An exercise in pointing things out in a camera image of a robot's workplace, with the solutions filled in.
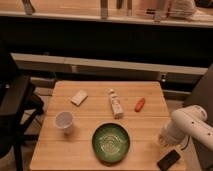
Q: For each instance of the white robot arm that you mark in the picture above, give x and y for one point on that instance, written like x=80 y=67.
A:
x=189 y=121

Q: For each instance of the white sponge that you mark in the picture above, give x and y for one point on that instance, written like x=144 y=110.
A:
x=79 y=97

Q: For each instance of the white tube bottle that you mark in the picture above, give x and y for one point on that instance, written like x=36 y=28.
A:
x=115 y=104

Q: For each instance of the orange carrot toy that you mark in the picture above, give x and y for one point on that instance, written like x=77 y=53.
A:
x=139 y=105

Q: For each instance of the white paper cup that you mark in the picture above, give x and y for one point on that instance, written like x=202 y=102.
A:
x=64 y=122

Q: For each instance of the green bowl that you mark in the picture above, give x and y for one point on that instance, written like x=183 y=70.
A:
x=110 y=143

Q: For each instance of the black chair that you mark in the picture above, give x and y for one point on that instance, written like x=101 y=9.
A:
x=19 y=106

